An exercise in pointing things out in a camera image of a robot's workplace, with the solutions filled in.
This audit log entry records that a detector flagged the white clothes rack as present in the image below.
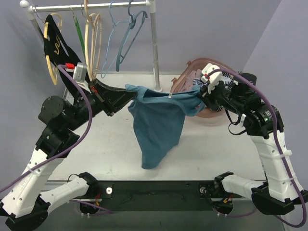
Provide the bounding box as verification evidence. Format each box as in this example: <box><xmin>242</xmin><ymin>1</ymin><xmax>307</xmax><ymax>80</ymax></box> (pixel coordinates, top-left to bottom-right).
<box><xmin>19</xmin><ymin>0</ymin><xmax>162</xmax><ymax>92</ymax></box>

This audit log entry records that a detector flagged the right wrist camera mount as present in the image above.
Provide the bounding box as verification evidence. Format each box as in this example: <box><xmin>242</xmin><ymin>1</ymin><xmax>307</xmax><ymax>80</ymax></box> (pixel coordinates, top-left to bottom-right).
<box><xmin>199</xmin><ymin>63</ymin><xmax>236</xmax><ymax>97</ymax></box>

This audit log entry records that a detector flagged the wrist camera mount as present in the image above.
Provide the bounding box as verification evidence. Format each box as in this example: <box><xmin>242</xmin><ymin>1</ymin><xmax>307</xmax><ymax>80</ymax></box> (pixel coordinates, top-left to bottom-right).
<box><xmin>65</xmin><ymin>63</ymin><xmax>90</xmax><ymax>92</ymax></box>
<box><xmin>199</xmin><ymin>63</ymin><xmax>236</xmax><ymax>97</ymax></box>

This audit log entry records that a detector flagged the teal tank top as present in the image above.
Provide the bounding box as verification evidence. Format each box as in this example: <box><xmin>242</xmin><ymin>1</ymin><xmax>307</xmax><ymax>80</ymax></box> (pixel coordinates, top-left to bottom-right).
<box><xmin>125</xmin><ymin>84</ymin><xmax>205</xmax><ymax>169</ymax></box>

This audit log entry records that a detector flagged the green thin hanger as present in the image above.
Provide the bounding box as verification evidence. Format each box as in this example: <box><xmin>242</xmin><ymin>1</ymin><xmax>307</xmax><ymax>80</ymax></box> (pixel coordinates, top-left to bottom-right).
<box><xmin>69</xmin><ymin>6</ymin><xmax>86</xmax><ymax>59</ymax></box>

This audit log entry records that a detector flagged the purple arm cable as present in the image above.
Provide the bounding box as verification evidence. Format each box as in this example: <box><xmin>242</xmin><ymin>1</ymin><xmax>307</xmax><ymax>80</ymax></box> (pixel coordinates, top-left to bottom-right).
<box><xmin>0</xmin><ymin>64</ymin><xmax>114</xmax><ymax>215</ymax></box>
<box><xmin>208</xmin><ymin>68</ymin><xmax>308</xmax><ymax>228</ymax></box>

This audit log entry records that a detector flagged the cream wooden hanger with garment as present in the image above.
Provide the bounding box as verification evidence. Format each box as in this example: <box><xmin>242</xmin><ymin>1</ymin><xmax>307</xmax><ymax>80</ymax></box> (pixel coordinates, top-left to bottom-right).
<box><xmin>43</xmin><ymin>13</ymin><xmax>63</xmax><ymax>85</ymax></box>

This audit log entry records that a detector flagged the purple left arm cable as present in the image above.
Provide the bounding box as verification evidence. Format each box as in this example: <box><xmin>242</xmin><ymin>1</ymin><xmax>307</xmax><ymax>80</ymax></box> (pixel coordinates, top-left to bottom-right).
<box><xmin>0</xmin><ymin>64</ymin><xmax>114</xmax><ymax>215</ymax></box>

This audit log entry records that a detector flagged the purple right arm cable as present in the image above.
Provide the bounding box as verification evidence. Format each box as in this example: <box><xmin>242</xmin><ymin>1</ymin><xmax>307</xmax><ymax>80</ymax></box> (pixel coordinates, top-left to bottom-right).
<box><xmin>208</xmin><ymin>68</ymin><xmax>308</xmax><ymax>228</ymax></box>

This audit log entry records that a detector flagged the light blue wire hanger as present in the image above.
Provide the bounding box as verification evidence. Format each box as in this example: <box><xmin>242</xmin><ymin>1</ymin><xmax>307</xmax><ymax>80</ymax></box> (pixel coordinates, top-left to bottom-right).
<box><xmin>101</xmin><ymin>0</ymin><xmax>132</xmax><ymax>79</ymax></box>

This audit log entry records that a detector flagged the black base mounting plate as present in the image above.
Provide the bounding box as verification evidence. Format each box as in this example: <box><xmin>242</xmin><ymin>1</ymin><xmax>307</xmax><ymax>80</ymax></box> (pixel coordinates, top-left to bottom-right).
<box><xmin>79</xmin><ymin>180</ymin><xmax>244</xmax><ymax>214</ymax></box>

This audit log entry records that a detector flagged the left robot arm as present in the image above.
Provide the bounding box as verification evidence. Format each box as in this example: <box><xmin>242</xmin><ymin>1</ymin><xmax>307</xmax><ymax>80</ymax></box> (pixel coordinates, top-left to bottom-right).
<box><xmin>0</xmin><ymin>80</ymin><xmax>136</xmax><ymax>231</ymax></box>

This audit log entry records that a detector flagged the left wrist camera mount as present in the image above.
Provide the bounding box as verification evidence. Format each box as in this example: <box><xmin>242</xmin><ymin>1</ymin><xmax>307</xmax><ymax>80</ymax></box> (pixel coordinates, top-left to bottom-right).
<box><xmin>65</xmin><ymin>63</ymin><xmax>90</xmax><ymax>92</ymax></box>

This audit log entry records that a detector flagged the pale pink garment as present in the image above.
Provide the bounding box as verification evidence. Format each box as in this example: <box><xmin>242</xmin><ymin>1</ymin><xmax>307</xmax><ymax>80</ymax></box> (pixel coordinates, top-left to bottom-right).
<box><xmin>179</xmin><ymin>69</ymin><xmax>202</xmax><ymax>92</ymax></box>

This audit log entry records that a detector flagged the pink plastic laundry basket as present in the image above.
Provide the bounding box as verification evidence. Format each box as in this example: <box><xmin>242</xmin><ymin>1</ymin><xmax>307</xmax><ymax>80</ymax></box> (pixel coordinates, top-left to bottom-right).
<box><xmin>170</xmin><ymin>57</ymin><xmax>242</xmax><ymax>119</ymax></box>

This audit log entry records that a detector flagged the blue white striped garment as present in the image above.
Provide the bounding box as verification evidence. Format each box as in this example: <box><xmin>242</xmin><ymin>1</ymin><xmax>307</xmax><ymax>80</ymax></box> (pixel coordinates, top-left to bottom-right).
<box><xmin>192</xmin><ymin>72</ymin><xmax>233</xmax><ymax>87</ymax></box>

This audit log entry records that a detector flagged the black hanging garment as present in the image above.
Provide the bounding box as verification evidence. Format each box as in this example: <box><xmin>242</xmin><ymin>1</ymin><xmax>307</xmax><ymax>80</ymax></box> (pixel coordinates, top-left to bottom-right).
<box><xmin>43</xmin><ymin>14</ymin><xmax>81</xmax><ymax>97</ymax></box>

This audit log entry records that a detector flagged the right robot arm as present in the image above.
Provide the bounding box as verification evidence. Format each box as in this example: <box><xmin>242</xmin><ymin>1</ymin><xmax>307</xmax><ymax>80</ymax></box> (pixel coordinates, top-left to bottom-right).
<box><xmin>198</xmin><ymin>70</ymin><xmax>308</xmax><ymax>216</ymax></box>

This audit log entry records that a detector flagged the beige wooden hanger front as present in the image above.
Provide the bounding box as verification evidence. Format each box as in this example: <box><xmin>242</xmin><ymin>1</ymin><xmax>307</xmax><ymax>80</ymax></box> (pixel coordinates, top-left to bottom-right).
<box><xmin>84</xmin><ymin>13</ymin><xmax>97</xmax><ymax>81</ymax></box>

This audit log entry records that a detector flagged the teal plastic hanger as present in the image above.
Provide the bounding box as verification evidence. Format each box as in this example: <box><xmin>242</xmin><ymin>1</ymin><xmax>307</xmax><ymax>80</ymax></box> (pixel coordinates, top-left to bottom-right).
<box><xmin>115</xmin><ymin>0</ymin><xmax>148</xmax><ymax>72</ymax></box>

